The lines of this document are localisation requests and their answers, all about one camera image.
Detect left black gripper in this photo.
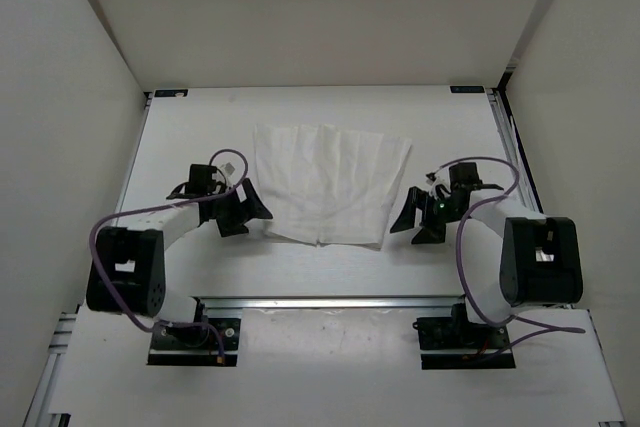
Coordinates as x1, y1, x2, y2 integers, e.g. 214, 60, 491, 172
208, 178, 272, 236

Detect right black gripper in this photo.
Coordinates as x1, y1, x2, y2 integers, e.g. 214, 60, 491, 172
389, 186, 467, 244

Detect white pleated skirt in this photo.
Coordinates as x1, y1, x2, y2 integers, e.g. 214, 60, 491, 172
254, 124, 412, 249

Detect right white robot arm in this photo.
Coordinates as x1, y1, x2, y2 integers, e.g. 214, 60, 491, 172
390, 156, 583, 347

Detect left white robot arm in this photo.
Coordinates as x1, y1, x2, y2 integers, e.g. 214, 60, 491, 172
86, 164, 273, 347

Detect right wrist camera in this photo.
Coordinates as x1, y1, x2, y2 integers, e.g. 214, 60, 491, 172
426, 172, 451, 200

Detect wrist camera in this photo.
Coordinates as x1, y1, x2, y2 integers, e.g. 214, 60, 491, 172
426, 172, 451, 200
213, 162, 236, 187

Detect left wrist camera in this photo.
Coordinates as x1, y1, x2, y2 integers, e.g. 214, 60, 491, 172
213, 162, 236, 187

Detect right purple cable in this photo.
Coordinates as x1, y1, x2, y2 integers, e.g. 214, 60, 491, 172
434, 156, 586, 348

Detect purple cable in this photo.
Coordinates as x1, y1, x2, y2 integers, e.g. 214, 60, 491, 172
87, 148, 250, 363
434, 156, 586, 348

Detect aluminium frame rail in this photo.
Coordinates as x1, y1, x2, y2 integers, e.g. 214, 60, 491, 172
201, 296, 461, 311

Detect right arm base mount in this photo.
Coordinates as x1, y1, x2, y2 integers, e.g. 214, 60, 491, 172
412, 303, 516, 371

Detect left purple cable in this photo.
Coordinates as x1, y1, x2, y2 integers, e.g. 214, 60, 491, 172
87, 148, 250, 363

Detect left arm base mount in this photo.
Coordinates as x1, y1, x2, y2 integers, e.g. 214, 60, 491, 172
147, 314, 241, 367

